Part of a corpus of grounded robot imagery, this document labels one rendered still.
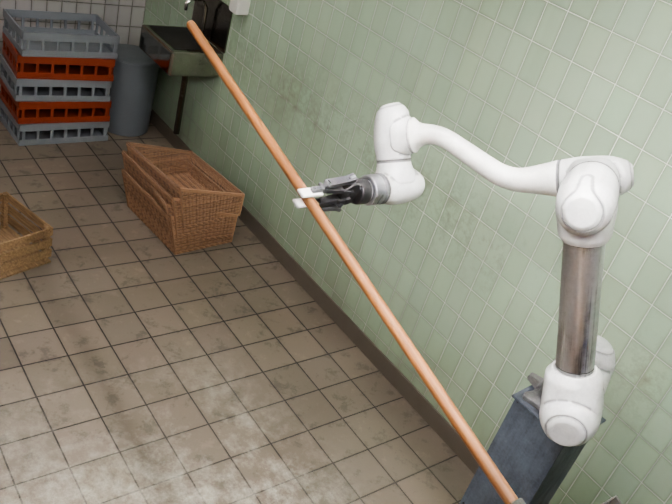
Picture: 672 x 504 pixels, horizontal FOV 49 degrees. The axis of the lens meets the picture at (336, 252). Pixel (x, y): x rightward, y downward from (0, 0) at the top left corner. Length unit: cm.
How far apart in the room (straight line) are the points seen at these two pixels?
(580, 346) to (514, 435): 53
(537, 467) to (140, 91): 385
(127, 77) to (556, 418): 397
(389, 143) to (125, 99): 343
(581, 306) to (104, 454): 198
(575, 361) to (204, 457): 170
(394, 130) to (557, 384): 83
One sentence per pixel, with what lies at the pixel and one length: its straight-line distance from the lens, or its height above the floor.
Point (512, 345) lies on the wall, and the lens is 318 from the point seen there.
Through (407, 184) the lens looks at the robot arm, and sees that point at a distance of 214.
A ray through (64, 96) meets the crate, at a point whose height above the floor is 34.
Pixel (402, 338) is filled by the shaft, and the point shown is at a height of 137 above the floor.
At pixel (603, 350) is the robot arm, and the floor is 127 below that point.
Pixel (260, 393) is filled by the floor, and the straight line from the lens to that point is 349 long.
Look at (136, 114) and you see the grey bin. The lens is 541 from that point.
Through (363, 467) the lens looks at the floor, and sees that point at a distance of 333.
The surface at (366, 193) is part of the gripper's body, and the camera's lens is 205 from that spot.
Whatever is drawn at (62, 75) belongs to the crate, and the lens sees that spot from 505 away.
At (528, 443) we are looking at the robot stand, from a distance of 241.
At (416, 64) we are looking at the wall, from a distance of 341.
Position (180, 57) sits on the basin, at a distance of 463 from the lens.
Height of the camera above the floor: 238
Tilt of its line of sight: 31 degrees down
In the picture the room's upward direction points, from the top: 17 degrees clockwise
